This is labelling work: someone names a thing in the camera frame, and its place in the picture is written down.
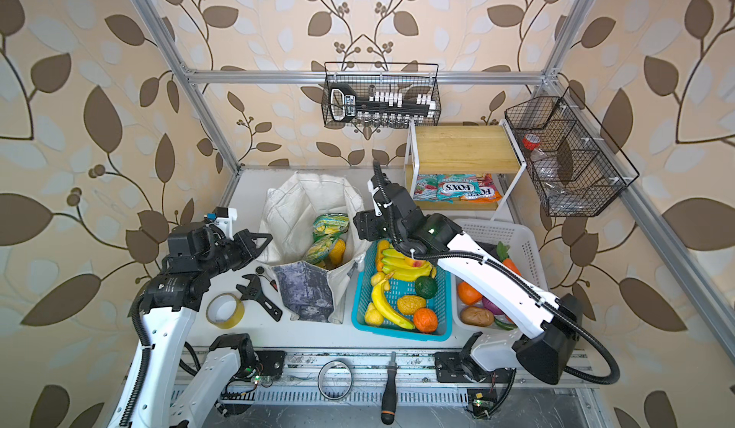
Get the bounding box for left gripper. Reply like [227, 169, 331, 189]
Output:
[194, 229, 271, 281]

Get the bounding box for cream canvas grocery bag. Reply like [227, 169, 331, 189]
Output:
[258, 173, 369, 325]

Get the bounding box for green snack bag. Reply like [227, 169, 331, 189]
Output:
[312, 213, 350, 240]
[304, 235, 340, 265]

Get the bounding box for yellow pear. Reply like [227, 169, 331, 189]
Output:
[328, 239, 346, 267]

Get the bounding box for orange carrot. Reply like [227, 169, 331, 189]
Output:
[496, 242, 521, 276]

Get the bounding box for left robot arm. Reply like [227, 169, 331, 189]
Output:
[109, 207, 273, 427]

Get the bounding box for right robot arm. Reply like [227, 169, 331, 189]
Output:
[353, 162, 620, 385]

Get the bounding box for Fox's candy bag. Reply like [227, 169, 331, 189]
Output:
[413, 173, 503, 203]

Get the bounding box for banana bunch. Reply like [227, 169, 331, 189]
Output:
[375, 240, 438, 283]

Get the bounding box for black clamp tool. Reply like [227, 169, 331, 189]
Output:
[235, 274, 283, 322]

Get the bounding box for teal plastic basket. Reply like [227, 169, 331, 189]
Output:
[351, 240, 453, 342]

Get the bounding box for yellow lemon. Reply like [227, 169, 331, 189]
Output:
[371, 272, 387, 286]

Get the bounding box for green avocado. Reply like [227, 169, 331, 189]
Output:
[413, 276, 438, 300]

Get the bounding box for white wooden two-tier shelf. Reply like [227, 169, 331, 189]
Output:
[405, 122, 526, 222]

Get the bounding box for single yellow banana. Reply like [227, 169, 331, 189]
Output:
[371, 280, 415, 330]

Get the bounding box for yellow tape roll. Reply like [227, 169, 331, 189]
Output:
[205, 293, 244, 330]

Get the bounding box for orange fruit in white basket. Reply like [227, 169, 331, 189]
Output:
[457, 282, 482, 305]

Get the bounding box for orange tangerine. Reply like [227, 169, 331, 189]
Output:
[413, 307, 438, 334]

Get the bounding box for black socket tool set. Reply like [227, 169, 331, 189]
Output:
[323, 83, 440, 127]

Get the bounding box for white plastic basket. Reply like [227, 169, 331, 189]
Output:
[452, 217, 550, 332]

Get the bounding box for brown potato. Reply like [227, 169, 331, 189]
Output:
[461, 307, 495, 328]

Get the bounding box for purple onion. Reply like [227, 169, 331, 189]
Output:
[482, 297, 505, 315]

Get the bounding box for plastic bottle red cap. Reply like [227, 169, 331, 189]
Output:
[522, 133, 559, 182]

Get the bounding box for black orange screwdriver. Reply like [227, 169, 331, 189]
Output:
[381, 351, 397, 425]

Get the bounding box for black wire basket centre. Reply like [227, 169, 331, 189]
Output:
[321, 60, 441, 129]

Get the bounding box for black wire basket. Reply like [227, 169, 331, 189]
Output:
[505, 88, 639, 217]
[321, 60, 441, 129]

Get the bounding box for black cable ring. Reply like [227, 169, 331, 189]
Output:
[317, 358, 355, 402]

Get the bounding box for black wire basket right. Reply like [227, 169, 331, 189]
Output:
[505, 88, 639, 217]

